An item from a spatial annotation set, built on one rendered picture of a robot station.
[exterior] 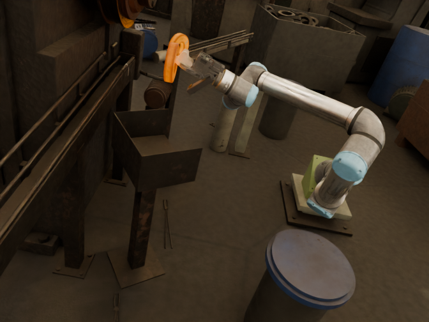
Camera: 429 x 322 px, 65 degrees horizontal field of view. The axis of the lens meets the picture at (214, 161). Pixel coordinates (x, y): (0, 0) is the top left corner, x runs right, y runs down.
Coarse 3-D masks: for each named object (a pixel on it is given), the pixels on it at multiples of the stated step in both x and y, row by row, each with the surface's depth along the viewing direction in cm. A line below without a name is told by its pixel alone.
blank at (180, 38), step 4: (176, 36) 183; (180, 36) 184; (184, 36) 188; (172, 40) 183; (176, 40) 183; (180, 40) 186; (184, 40) 189; (188, 40) 192; (180, 44) 192; (184, 44) 191; (188, 44) 194; (180, 48) 193; (184, 48) 192; (180, 52) 192
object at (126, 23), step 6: (102, 0) 119; (108, 0) 118; (114, 0) 117; (120, 0) 120; (102, 6) 121; (108, 6) 121; (114, 6) 120; (120, 6) 122; (108, 12) 124; (114, 12) 123; (120, 12) 123; (108, 18) 129; (114, 18) 127; (120, 18) 125; (126, 18) 133; (126, 24) 135; (132, 24) 144
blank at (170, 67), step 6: (168, 48) 126; (174, 48) 127; (168, 54) 126; (174, 54) 126; (168, 60) 126; (174, 60) 128; (168, 66) 126; (174, 66) 136; (168, 72) 128; (174, 72) 135; (168, 78) 130
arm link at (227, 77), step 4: (224, 72) 133; (228, 72) 133; (224, 76) 131; (228, 76) 132; (232, 76) 133; (220, 80) 132; (224, 80) 132; (228, 80) 132; (232, 80) 132; (220, 84) 132; (224, 84) 132; (228, 84) 132; (216, 88) 134; (220, 88) 134; (224, 88) 133; (228, 88) 133; (224, 92) 135
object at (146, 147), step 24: (120, 120) 116; (144, 120) 121; (120, 144) 111; (144, 144) 121; (168, 144) 125; (144, 168) 99; (168, 168) 104; (192, 168) 110; (144, 192) 123; (144, 216) 131; (144, 240) 140; (120, 264) 148; (144, 264) 151
